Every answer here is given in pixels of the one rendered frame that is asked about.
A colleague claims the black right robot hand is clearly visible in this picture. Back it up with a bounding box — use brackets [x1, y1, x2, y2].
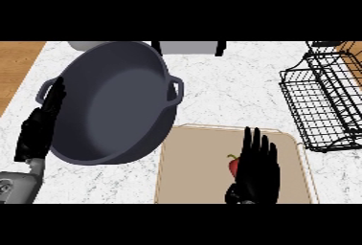
[223, 125, 281, 205]

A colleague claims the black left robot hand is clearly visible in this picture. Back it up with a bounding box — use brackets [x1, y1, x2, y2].
[13, 76, 68, 164]

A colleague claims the red bell pepper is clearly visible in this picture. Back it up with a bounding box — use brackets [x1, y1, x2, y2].
[226, 153, 242, 178]

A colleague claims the beige tray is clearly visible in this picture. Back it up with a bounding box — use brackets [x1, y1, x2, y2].
[152, 122, 321, 205]

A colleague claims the grey appliance with black legs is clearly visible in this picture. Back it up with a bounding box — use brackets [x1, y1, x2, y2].
[66, 40, 227, 57]

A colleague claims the dark grey two-handled pot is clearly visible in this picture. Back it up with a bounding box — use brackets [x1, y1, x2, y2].
[35, 40, 185, 167]

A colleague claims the black wire tiered basket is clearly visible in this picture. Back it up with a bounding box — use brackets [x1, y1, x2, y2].
[279, 40, 362, 153]

